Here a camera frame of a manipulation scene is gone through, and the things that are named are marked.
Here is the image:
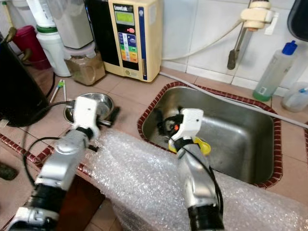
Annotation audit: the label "yellow plastic bowl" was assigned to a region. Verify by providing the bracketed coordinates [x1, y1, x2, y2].
[168, 136, 212, 155]

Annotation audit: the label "clear bubble wrap sheet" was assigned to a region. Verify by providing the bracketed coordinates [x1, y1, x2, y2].
[82, 129, 308, 231]

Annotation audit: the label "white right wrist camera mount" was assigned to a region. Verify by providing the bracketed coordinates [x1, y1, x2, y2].
[171, 108, 204, 140]

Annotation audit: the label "white green training chopsticks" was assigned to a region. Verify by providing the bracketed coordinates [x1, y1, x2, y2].
[49, 79, 67, 103]

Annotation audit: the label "cream ionizer hose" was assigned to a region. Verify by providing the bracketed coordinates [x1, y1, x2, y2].
[161, 19, 244, 62]

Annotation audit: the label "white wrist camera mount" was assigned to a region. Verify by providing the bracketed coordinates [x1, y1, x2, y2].
[72, 95, 102, 140]
[171, 108, 204, 140]

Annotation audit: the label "small clear plastic bottle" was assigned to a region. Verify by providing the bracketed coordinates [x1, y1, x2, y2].
[282, 82, 308, 114]

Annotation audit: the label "maroon plastic cup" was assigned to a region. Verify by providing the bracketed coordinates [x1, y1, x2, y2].
[12, 25, 51, 67]

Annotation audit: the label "grey drain hose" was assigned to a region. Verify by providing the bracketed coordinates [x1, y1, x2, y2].
[159, 71, 308, 129]

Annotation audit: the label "black electric kettle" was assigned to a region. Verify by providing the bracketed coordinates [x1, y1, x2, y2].
[0, 34, 49, 127]

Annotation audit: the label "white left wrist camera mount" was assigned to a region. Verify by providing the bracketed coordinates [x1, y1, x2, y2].
[72, 95, 102, 140]

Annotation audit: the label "white water filter jug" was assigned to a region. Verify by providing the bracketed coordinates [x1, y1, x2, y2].
[26, 0, 70, 77]

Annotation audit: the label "cream water ionizer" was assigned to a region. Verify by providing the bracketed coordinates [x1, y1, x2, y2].
[86, 0, 164, 82]

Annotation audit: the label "steel plate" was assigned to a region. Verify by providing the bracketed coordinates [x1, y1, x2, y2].
[64, 92, 112, 123]

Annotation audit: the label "dark green oblong object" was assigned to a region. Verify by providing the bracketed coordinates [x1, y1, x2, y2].
[0, 163, 19, 181]

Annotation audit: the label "black hanging pan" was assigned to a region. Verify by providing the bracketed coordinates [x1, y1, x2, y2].
[287, 0, 308, 35]

